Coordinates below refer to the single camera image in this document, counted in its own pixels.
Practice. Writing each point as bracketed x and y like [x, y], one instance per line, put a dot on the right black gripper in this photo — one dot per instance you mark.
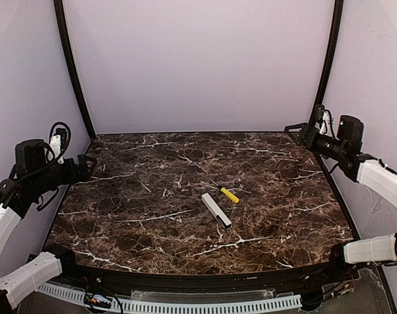
[309, 135]

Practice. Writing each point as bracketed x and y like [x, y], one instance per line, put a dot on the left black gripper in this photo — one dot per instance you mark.
[76, 166]

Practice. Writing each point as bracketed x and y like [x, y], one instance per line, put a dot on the left black frame post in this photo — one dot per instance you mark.
[71, 68]

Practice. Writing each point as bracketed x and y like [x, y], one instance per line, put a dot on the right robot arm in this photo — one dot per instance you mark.
[364, 169]

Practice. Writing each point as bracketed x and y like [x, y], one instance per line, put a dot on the yellow handled screwdriver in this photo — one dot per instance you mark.
[231, 196]

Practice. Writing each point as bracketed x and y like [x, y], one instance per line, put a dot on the white slotted cable duct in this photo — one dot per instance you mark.
[150, 302]

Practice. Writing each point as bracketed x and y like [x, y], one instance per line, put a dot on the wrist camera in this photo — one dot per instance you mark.
[319, 118]
[57, 144]

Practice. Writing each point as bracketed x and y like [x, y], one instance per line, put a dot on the black front mounting rail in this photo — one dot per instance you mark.
[121, 280]

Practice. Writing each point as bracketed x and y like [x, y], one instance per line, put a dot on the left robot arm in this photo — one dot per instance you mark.
[38, 169]

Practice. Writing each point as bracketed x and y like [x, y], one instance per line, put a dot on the white remote control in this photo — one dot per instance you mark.
[216, 211]

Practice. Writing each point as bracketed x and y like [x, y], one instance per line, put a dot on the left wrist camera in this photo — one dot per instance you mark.
[57, 144]

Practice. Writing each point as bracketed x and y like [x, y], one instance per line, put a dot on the right black frame post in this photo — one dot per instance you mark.
[329, 57]

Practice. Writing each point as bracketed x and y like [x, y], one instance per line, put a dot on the black frame post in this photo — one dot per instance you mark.
[329, 57]
[71, 68]

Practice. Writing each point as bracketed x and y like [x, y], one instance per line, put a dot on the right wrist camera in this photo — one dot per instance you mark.
[319, 118]

